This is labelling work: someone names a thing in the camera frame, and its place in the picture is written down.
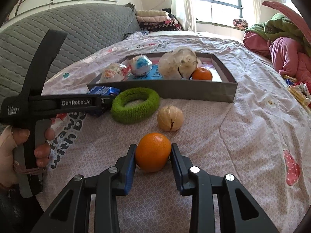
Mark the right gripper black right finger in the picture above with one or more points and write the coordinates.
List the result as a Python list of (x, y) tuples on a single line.
[(238, 210)]

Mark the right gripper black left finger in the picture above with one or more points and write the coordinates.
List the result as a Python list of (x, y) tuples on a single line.
[(70, 210)]

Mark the blue tissue packet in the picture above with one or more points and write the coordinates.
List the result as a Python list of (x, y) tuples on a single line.
[(104, 91)]

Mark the red white snack ball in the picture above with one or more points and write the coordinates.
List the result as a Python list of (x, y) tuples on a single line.
[(114, 72)]

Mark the large orange mandarin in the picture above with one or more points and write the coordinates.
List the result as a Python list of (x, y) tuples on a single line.
[(152, 152)]

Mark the blue white snack ball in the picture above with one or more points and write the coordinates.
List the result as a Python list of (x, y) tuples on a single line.
[(140, 65)]

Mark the beige round onion-like ball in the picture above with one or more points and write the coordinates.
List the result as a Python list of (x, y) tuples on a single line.
[(170, 118)]

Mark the small orange mandarin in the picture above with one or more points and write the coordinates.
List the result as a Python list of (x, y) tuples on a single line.
[(202, 73)]

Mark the cream drawstring cloth bag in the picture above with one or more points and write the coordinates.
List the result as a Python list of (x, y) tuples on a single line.
[(178, 64)]

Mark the person's left hand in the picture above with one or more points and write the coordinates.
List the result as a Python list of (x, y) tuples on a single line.
[(10, 139)]

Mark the pink patterned bed sheet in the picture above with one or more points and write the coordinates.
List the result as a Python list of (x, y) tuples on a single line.
[(263, 137)]

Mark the grey quilted headboard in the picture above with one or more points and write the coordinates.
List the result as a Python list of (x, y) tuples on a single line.
[(89, 28)]

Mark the pile of snack packets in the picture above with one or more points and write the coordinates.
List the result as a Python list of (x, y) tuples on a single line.
[(299, 91)]

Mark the grey box lid tray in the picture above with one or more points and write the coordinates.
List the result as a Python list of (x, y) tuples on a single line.
[(222, 88)]

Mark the stack of folded blankets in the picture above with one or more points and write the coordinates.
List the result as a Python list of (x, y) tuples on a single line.
[(157, 20)]

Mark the pink crumpled quilt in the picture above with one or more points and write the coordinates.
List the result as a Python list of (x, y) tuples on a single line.
[(288, 56)]

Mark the white curtain left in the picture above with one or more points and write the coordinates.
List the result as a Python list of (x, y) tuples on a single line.
[(185, 14)]

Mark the floral cloth on windowsill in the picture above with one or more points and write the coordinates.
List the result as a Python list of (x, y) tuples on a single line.
[(240, 24)]

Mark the green blanket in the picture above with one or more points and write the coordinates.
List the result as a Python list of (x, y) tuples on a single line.
[(281, 25)]

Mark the window with dark frame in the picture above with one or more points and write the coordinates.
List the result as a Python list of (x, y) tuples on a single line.
[(223, 12)]

